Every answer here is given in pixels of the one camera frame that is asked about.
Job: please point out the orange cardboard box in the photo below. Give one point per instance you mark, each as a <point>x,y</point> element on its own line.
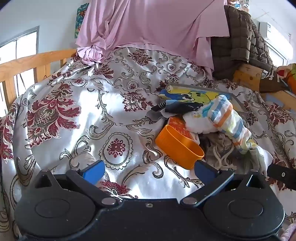
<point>182,126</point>

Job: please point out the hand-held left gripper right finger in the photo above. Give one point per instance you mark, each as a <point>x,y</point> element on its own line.
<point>205,172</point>

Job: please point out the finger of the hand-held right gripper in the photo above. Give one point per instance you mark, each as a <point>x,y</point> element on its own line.
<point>282,174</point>

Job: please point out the black sock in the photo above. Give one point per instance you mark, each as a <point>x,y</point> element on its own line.
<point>187,107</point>

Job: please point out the grey cartoon print tray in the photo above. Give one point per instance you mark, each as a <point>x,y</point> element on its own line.
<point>196,92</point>

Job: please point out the colourful cartoon wall poster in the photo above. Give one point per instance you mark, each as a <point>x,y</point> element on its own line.
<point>238,4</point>

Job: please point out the window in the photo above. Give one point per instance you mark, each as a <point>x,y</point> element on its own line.
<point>16,48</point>

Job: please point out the striped white baby towel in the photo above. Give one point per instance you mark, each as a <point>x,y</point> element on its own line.
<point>222,115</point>

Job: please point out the floral satin blanket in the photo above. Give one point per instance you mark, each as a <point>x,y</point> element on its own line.
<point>76,111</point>

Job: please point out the pink bed sheet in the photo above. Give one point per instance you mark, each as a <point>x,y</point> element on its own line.
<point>150,25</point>

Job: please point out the wooden bed frame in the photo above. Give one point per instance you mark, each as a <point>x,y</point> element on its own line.
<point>34,61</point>

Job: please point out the wooden bunk frame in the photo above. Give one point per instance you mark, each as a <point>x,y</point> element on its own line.
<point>247,74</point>

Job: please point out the brown quilted jacket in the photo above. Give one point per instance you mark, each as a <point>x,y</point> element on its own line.
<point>240,39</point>

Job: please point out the orange plastic cup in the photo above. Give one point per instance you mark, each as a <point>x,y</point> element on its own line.
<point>175,146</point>

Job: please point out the white air conditioner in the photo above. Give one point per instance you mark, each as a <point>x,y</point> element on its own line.
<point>275,39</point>

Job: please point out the brown printed cloth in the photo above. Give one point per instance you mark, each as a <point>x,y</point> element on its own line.
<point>270,82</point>

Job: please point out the beige knitted cloth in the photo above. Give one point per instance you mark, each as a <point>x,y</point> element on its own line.
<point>219,148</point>

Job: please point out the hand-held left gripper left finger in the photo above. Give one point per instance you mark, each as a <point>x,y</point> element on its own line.
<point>93,171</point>

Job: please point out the teal wall poster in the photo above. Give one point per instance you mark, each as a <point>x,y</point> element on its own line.
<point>80,18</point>

